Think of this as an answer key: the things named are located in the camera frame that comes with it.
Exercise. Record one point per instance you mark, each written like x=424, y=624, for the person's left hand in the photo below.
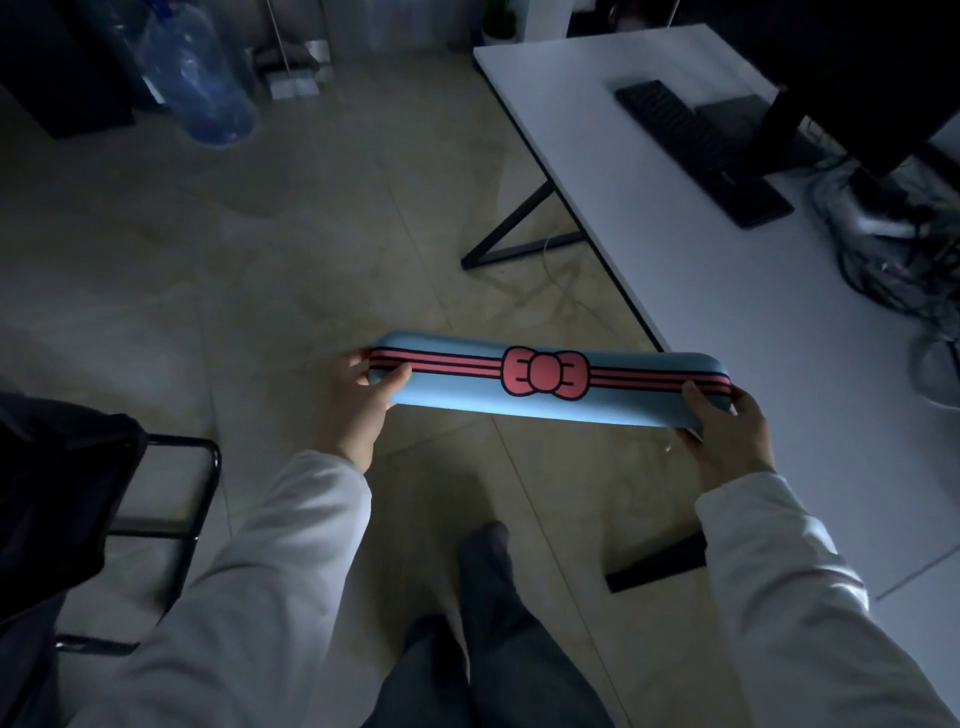
x=352, y=420

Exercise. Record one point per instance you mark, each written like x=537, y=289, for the person's right hand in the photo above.
x=731, y=442

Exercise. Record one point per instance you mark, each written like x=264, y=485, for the person's right thumb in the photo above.
x=696, y=401

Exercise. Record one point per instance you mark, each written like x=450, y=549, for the person's left thumb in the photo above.
x=396, y=382

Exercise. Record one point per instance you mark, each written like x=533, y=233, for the blue wrist rest with bow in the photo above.
x=547, y=379

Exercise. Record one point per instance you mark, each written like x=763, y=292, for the person's left forearm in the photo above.
x=247, y=600

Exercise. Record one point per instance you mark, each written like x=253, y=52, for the person's right forearm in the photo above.
x=810, y=607

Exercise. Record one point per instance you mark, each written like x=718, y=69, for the white desk with black legs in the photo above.
x=720, y=285

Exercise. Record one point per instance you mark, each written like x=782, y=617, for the black keyboard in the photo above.
x=701, y=150

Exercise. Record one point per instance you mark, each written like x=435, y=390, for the person's legs in dark trousers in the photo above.
x=487, y=645

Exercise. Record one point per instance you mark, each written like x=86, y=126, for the white box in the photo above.
x=292, y=82

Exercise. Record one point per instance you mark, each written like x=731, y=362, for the black monitor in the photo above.
x=840, y=82

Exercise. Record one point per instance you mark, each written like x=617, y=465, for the black chair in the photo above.
x=67, y=540

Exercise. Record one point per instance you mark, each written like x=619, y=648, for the blue water jug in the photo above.
x=193, y=71

